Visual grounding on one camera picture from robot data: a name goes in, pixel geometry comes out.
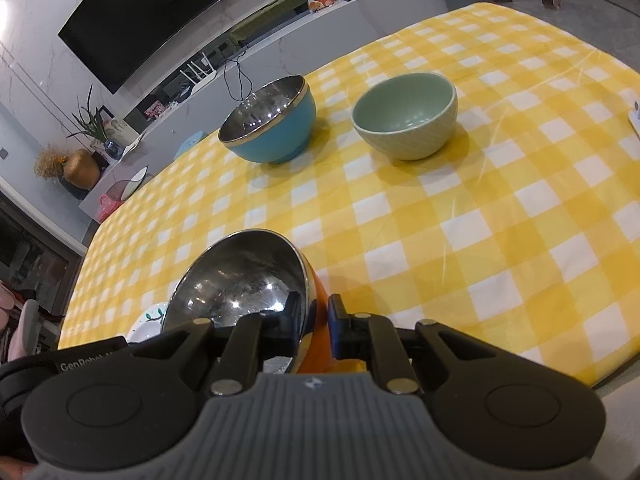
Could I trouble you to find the white wifi router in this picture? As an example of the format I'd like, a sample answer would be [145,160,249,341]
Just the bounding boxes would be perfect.
[180,55,218,86]

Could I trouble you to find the white framed picture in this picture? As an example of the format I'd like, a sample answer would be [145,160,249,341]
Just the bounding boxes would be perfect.
[102,105,141,148]

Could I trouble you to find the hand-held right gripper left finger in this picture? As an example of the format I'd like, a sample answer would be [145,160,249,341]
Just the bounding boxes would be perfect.
[130,290,307,395]

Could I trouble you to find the pale green ceramic bowl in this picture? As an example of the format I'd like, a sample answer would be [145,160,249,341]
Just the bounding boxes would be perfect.
[351,72,458,162]

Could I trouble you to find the pink soft object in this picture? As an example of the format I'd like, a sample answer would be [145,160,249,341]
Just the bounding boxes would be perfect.
[0,282,43,361]

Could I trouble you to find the gold vase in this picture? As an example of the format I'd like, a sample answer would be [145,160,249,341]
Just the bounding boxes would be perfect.
[62,149,101,191]

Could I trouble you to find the dark glass door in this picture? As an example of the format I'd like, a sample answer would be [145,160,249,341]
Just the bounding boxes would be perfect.
[0,195,86,321]

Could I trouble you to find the blue steel-lined bowl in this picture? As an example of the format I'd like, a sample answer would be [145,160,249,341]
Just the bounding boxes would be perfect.
[218,75,316,164]

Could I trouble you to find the wall-mounted black television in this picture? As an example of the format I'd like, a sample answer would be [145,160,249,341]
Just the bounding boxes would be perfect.
[57,0,253,95]

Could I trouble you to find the large white fruit-print plate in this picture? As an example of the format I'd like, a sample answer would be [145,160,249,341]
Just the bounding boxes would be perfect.
[127,300,171,343]

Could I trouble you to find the dried yellow flowers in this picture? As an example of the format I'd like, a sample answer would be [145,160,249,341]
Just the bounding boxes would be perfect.
[34,144,68,180]

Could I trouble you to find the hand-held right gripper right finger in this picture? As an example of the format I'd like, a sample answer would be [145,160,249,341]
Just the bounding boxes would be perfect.
[327,294,501,395]

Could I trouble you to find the black power cable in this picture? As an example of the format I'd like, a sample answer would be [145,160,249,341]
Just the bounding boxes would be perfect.
[222,52,256,103]

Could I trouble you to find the yellow checked tablecloth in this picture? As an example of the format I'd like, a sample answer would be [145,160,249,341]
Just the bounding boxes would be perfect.
[57,2,640,388]

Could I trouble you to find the light blue stool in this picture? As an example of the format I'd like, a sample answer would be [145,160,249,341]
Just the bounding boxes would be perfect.
[177,132,207,153]

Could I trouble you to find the plant in blue vase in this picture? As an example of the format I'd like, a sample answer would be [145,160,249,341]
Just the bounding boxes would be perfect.
[67,85,121,158]

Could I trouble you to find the orange steel-lined bowl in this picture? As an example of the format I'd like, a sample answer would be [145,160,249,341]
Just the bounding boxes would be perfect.
[160,229,368,376]

